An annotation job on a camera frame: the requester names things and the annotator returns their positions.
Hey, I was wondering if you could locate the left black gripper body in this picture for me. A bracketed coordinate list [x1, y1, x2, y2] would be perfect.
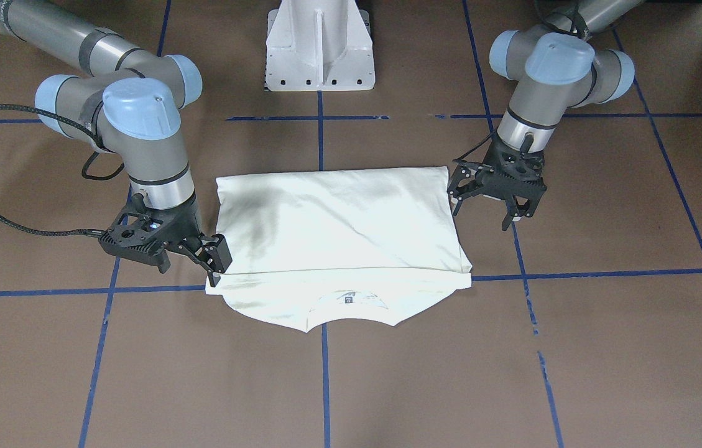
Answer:
[453, 131, 547, 201]

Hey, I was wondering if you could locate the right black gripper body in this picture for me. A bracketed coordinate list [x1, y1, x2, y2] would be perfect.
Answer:
[123, 193, 204, 273]

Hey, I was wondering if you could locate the cream long-sleeve cat shirt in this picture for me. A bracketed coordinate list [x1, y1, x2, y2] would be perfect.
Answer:
[205, 166, 472, 332]

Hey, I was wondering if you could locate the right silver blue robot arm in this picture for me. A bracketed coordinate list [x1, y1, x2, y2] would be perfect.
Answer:
[0, 1, 232, 287]

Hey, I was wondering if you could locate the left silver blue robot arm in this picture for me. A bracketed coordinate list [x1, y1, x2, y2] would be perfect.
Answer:
[447, 1, 640, 230]

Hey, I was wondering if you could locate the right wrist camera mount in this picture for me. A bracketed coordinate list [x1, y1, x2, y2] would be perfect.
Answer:
[98, 208, 168, 266]

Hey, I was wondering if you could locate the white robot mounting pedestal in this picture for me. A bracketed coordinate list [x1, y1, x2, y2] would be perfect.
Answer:
[264, 1, 376, 93]

